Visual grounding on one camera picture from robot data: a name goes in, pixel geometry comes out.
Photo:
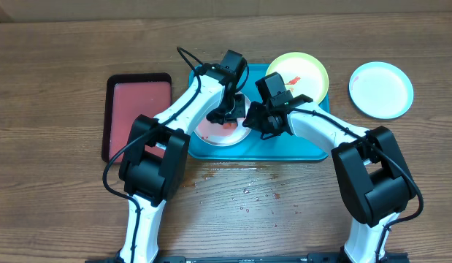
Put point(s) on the light blue plate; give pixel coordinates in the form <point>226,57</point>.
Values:
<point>381,90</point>

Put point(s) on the yellow-green plate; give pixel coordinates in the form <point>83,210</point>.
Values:
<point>302,74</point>

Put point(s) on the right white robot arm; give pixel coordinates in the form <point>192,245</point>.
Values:
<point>374,180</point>

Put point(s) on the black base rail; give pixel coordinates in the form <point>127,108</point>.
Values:
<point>247,259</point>

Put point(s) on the white plate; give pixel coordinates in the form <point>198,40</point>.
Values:
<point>215,134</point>

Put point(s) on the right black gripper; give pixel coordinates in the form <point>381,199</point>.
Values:
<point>258,123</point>

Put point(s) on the black tray with red liquid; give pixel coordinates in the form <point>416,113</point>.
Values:
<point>127,97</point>

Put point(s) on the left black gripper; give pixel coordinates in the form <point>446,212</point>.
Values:
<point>240,112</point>

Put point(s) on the red-stained sponge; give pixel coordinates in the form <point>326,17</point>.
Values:
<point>230,125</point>

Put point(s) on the teal plastic tray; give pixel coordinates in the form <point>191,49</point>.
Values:
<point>252,148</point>

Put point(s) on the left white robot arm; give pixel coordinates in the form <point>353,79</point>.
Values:
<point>154,158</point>

